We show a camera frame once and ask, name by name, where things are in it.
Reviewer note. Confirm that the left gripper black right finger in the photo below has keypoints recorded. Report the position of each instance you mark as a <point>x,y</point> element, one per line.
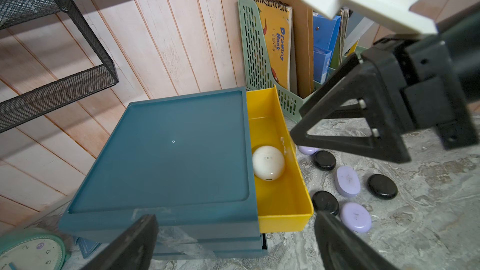
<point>341,249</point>

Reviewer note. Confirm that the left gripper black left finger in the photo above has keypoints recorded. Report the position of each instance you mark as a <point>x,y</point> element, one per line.
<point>132,250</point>

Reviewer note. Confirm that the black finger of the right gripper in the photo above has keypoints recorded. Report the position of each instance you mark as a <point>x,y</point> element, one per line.
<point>352,113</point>

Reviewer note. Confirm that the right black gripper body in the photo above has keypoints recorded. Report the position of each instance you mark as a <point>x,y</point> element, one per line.
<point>432,79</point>

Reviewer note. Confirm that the purple earphone case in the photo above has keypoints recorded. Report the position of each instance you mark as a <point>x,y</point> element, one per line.
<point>306,150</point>
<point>355,217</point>
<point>347,181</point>

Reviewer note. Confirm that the yellow top drawer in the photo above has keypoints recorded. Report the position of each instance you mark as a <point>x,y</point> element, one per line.
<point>283,201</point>

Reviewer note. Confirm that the purple earphone case top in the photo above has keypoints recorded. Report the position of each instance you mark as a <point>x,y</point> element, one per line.
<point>306,150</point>

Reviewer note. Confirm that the teal drawer cabinet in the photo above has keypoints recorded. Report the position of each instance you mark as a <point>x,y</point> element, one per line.
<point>187,160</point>

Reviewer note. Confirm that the white earphone case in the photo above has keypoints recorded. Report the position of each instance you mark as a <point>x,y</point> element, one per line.
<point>268,163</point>

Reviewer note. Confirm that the small blue notebook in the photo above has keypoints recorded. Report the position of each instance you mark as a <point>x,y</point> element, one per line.
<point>87,247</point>

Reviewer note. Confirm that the black earphone case left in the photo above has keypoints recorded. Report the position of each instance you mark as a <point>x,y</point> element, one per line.
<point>326,202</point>

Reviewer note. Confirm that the black earphone case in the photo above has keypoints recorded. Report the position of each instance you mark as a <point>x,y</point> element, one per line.
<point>324,160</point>
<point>326,202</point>
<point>382,187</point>

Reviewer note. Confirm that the blue folder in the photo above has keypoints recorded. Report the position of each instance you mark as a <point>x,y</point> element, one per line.
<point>325,34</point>

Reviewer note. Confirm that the black earphone case lower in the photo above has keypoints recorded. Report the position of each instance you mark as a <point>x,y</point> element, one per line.
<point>382,187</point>

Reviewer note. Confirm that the black earphone case top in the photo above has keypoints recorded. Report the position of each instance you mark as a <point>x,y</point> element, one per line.
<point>324,160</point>

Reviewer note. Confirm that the green file organizer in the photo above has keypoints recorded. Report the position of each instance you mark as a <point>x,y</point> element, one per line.
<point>257,63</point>

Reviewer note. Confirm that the green round alarm clock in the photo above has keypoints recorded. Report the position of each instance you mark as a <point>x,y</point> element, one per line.
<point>33,249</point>

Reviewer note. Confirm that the yellow drawing book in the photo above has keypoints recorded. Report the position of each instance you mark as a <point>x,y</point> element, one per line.
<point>277,27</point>

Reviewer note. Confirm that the black mesh basket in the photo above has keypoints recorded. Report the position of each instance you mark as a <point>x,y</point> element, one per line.
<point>56,33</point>

